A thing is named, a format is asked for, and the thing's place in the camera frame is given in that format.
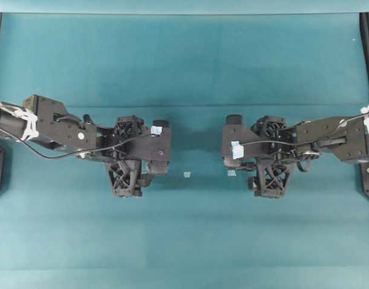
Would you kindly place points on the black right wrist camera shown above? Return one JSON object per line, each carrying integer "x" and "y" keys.
{"x": 232, "y": 150}

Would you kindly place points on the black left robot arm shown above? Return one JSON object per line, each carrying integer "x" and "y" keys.
{"x": 48, "y": 123}

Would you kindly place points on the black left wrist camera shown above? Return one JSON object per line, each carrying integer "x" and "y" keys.
{"x": 160, "y": 153}

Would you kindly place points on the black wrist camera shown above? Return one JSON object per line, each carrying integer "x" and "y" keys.
{"x": 232, "y": 150}
{"x": 160, "y": 153}

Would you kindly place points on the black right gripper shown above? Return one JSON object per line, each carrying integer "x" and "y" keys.
{"x": 267, "y": 151}

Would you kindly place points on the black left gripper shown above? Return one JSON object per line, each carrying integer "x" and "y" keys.
{"x": 126, "y": 148}

